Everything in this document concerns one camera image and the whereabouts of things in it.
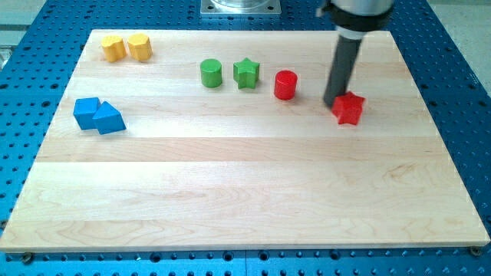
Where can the yellow heart block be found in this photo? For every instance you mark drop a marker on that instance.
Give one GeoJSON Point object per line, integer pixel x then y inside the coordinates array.
{"type": "Point", "coordinates": [113, 48]}

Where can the green cylinder block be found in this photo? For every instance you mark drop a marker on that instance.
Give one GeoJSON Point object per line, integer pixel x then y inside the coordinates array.
{"type": "Point", "coordinates": [211, 73]}

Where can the red star block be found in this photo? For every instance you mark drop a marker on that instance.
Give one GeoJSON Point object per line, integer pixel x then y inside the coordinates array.
{"type": "Point", "coordinates": [348, 108]}

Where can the blue cube block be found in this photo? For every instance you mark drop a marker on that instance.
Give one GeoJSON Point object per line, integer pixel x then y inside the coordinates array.
{"type": "Point", "coordinates": [84, 110]}

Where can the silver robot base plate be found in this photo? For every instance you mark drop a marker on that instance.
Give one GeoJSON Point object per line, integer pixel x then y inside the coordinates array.
{"type": "Point", "coordinates": [240, 7]}

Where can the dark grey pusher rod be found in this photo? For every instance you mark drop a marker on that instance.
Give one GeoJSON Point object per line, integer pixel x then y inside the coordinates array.
{"type": "Point", "coordinates": [345, 55]}

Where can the green star block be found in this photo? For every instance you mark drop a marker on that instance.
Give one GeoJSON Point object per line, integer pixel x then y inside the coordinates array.
{"type": "Point", "coordinates": [246, 73]}

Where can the blue triangle block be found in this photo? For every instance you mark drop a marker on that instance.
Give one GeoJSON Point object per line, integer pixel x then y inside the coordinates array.
{"type": "Point", "coordinates": [108, 119]}

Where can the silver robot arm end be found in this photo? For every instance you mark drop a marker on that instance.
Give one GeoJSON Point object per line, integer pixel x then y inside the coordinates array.
{"type": "Point", "coordinates": [353, 19]}

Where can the red cylinder block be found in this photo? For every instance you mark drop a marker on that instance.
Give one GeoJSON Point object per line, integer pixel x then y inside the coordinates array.
{"type": "Point", "coordinates": [285, 85]}

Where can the yellow hexagon block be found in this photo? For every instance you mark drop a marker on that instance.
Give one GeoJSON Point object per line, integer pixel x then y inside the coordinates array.
{"type": "Point", "coordinates": [140, 47]}

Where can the light wooden board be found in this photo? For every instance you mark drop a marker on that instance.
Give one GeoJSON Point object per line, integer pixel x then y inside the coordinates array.
{"type": "Point", "coordinates": [201, 168]}

